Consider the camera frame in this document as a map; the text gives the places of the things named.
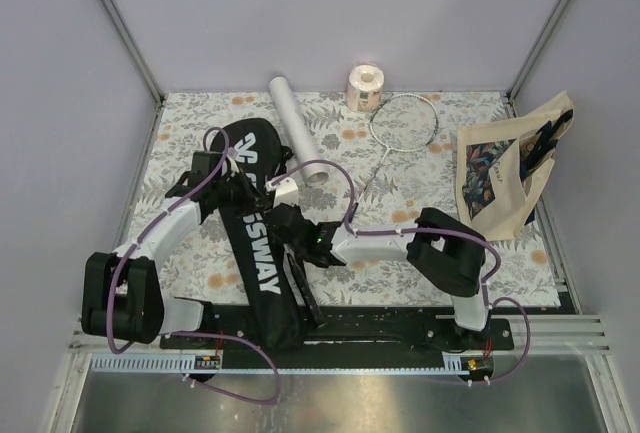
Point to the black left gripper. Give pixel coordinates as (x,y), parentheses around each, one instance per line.
(252,199)

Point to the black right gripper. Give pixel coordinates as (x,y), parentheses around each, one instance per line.
(275,240)

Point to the black racket bag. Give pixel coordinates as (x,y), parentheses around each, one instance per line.
(274,310)

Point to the white shuttlecock tube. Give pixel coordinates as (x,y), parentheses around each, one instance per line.
(299,135)

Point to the badminton racket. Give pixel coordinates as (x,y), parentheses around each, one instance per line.
(404,123)
(294,267)

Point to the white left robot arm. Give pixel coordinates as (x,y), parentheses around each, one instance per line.
(122,296)

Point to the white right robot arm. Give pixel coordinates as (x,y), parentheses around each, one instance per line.
(447,253)

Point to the pink toilet paper roll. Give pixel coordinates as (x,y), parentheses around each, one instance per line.
(365,88)

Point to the beige tote bag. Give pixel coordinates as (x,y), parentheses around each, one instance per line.
(503,168)

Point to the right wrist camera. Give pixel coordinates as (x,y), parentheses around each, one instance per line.
(285,191)

